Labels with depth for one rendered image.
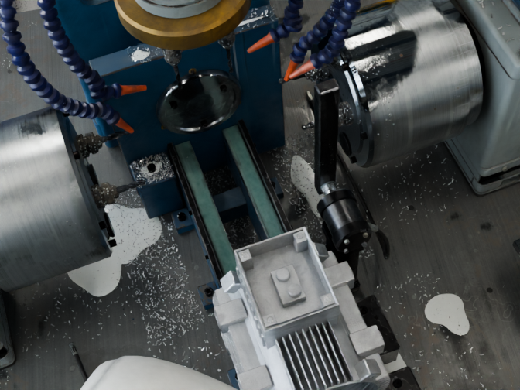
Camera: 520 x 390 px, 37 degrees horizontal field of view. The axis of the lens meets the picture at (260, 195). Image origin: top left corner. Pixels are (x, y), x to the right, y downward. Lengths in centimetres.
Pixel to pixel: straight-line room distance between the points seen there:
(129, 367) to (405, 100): 72
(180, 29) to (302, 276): 35
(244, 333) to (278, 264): 10
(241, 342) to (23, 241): 34
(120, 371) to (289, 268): 47
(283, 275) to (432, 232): 48
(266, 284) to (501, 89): 49
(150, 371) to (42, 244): 58
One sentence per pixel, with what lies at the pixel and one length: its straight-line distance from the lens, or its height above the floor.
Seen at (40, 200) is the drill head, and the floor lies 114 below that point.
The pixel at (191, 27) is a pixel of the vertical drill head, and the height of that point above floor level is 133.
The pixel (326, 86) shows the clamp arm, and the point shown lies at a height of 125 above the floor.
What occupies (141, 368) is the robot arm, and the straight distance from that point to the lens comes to 60.
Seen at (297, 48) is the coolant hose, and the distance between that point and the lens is 115.
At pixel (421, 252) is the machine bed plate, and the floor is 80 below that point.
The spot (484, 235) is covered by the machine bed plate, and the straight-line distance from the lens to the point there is 145.
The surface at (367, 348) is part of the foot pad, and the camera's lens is 104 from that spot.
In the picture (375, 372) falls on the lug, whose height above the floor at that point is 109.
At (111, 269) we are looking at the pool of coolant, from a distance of 143.
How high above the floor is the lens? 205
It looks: 59 degrees down
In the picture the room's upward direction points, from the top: 7 degrees counter-clockwise
